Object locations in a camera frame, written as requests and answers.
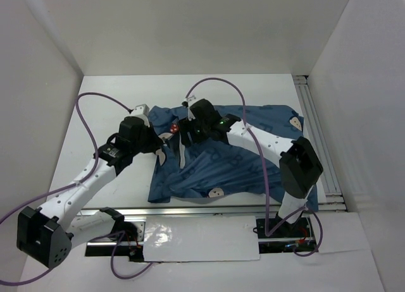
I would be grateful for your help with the blue cartoon print pillowcase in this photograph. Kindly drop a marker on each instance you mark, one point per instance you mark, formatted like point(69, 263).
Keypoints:
point(213, 169)

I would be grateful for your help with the white cover plate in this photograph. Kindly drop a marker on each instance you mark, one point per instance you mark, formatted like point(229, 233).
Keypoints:
point(200, 239)

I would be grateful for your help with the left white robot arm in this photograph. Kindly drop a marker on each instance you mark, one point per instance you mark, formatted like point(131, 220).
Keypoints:
point(49, 232)

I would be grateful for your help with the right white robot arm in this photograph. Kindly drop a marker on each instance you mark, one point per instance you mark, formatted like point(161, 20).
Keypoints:
point(300, 167)

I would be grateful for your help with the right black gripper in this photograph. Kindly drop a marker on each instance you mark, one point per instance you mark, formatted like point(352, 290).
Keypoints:
point(185, 125)

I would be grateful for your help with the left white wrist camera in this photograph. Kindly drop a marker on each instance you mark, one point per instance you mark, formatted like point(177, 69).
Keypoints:
point(141, 111)

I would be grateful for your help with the aluminium side rail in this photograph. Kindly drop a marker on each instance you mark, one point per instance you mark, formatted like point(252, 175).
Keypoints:
point(329, 193)

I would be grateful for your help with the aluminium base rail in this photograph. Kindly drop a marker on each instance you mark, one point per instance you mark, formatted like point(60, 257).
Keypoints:
point(297, 238)

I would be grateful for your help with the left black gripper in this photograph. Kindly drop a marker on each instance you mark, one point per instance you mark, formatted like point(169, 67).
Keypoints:
point(155, 141)

